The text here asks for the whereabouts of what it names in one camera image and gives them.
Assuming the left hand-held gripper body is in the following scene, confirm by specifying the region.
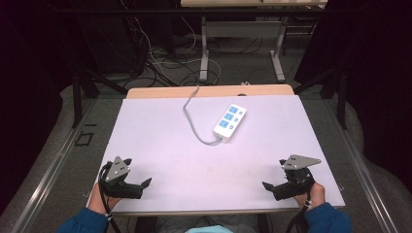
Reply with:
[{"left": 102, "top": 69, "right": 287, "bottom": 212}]
[{"left": 98, "top": 155, "right": 144, "bottom": 200}]

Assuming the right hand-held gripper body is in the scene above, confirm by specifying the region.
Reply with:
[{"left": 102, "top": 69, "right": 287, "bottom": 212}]
[{"left": 272, "top": 154, "right": 323, "bottom": 202}]

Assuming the white power strip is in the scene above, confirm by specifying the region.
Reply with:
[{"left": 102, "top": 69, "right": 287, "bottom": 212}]
[{"left": 213, "top": 103, "right": 248, "bottom": 143}]

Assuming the person's right hand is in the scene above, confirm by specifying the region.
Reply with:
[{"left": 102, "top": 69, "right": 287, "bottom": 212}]
[{"left": 293, "top": 182, "right": 326, "bottom": 212}]

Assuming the person's left hand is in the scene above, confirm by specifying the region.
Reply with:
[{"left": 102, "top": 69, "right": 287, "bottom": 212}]
[{"left": 87, "top": 182, "right": 122, "bottom": 216}]

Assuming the white table mat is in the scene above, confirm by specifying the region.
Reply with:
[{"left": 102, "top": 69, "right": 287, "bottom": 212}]
[{"left": 86, "top": 94, "right": 346, "bottom": 216}]

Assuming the black metal stand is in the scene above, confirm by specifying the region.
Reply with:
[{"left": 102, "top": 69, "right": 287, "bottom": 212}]
[
  {"left": 54, "top": 6, "right": 129, "bottom": 129},
  {"left": 293, "top": 61, "right": 349, "bottom": 130}
]

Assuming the wooden table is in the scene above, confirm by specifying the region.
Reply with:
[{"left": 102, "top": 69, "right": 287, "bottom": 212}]
[{"left": 125, "top": 83, "right": 295, "bottom": 100}]

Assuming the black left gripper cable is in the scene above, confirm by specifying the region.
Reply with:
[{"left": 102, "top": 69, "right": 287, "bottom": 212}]
[{"left": 97, "top": 161, "right": 122, "bottom": 233}]

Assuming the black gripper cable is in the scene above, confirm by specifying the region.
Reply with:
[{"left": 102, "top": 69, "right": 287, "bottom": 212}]
[
  {"left": 97, "top": 161, "right": 122, "bottom": 233},
  {"left": 285, "top": 190, "right": 313, "bottom": 233}
]

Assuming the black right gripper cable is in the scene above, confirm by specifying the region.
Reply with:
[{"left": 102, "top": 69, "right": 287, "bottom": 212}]
[{"left": 285, "top": 190, "right": 313, "bottom": 233}]

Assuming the metal floor rail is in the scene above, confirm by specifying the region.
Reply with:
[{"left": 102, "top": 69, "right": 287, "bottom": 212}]
[
  {"left": 322, "top": 98, "right": 401, "bottom": 233},
  {"left": 9, "top": 98, "right": 98, "bottom": 233}
]

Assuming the grey power strip cable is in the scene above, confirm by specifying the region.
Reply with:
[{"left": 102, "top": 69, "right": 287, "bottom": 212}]
[{"left": 182, "top": 84, "right": 225, "bottom": 147}]

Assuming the tangle of floor cables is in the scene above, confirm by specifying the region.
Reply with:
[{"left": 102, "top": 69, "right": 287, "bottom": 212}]
[{"left": 120, "top": 0, "right": 270, "bottom": 88}]

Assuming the white metal frame desk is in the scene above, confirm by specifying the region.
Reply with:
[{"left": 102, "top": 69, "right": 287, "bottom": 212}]
[{"left": 180, "top": 0, "right": 328, "bottom": 83}]

